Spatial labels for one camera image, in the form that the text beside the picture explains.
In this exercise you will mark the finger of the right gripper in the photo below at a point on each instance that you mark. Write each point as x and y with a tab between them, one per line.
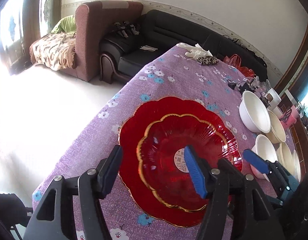
283	182

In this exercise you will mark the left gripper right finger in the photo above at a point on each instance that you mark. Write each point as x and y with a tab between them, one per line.
253	215

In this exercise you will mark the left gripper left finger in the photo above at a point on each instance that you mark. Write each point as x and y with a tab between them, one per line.
53	218

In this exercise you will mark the large white foam bowl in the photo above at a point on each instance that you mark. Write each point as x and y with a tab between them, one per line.
297	168

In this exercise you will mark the cream ribbed plastic bowl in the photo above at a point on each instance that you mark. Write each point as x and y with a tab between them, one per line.
285	157

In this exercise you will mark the small white foam bowl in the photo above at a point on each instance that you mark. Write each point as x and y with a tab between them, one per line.
264	148

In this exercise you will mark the small red gold-rimmed plate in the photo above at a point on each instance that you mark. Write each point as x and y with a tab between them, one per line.
162	166

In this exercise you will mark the large red glass plate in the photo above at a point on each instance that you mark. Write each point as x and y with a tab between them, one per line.
133	131

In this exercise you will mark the pink knit-sleeved thermos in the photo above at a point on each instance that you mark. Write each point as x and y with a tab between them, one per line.
289	117

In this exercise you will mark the black round device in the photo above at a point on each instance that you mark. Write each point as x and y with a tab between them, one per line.
243	86

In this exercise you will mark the small black adapter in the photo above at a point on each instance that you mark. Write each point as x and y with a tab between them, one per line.
231	84

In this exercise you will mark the red plastic bag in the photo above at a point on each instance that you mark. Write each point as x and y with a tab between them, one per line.
235	61

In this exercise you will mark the leopard print pouch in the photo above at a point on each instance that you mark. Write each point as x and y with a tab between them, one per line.
206	60

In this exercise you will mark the purple floral tablecloth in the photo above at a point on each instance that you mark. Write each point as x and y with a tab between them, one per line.
163	86

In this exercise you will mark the white gloves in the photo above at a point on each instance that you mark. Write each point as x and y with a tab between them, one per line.
194	52

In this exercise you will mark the floral blanket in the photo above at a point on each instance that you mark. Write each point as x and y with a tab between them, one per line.
55	51

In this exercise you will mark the black leather sofa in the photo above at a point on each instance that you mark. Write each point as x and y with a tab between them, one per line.
122	57

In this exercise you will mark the green pillow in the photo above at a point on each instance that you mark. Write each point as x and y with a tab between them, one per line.
65	25

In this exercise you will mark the maroon armchair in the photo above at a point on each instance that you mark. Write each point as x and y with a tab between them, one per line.
93	21

